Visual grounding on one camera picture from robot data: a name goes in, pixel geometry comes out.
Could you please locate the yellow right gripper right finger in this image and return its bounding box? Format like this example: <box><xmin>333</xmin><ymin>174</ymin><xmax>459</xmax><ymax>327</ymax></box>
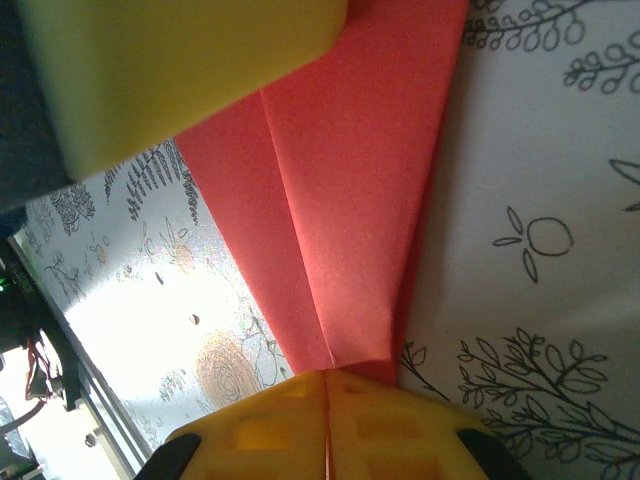
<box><xmin>326</xmin><ymin>370</ymin><xmax>537</xmax><ymax>480</ymax></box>

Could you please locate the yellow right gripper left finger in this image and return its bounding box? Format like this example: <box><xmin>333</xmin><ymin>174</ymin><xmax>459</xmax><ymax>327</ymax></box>
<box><xmin>133</xmin><ymin>371</ymin><xmax>329</xmax><ymax>480</ymax></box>

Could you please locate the red paper sheet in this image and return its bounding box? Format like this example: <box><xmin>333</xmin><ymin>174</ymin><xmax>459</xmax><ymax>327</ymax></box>
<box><xmin>174</xmin><ymin>0</ymin><xmax>471</xmax><ymax>389</ymax></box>

